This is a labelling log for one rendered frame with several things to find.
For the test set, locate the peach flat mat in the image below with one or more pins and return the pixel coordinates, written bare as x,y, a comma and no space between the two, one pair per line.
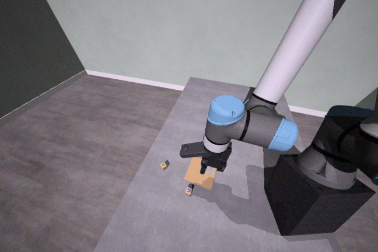
193,174

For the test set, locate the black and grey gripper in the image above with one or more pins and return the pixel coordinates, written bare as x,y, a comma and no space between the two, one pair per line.
218,159

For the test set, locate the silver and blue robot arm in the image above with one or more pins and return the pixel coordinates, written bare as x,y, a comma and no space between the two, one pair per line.
347,139

